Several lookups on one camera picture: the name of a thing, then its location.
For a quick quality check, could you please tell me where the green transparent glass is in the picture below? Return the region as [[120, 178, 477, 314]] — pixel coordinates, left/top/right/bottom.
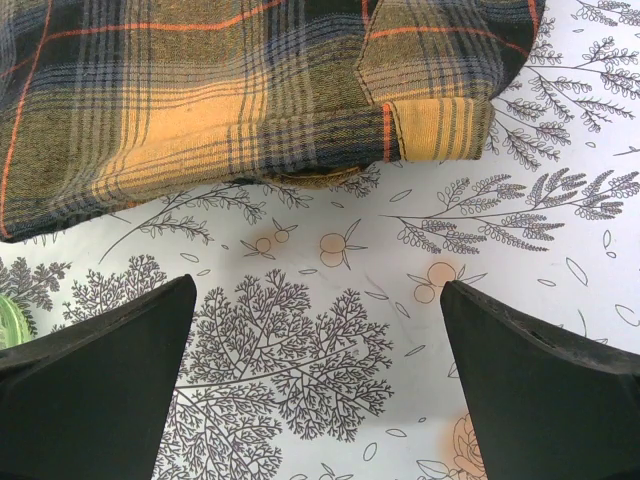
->
[[0, 294, 32, 351]]

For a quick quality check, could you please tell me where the floral print tablecloth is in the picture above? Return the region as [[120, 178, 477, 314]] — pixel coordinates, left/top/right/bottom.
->
[[0, 0, 640, 480]]

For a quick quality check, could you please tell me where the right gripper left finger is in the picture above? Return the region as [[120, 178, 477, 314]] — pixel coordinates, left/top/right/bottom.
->
[[0, 273, 197, 480]]

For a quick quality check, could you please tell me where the yellow black plaid shirt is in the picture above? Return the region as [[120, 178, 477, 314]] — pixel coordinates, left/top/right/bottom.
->
[[0, 0, 547, 245]]

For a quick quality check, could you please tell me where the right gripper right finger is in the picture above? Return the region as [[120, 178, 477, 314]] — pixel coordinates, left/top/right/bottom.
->
[[439, 279, 640, 480]]

